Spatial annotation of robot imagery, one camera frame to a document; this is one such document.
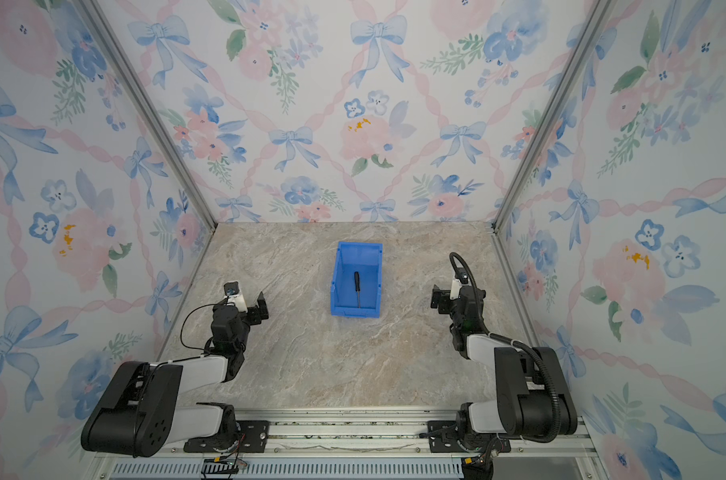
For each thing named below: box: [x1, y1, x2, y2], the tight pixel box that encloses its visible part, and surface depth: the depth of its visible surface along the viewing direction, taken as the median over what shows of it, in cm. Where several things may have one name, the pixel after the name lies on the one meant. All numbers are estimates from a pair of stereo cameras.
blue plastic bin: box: [331, 242, 383, 318], surface depth 105 cm
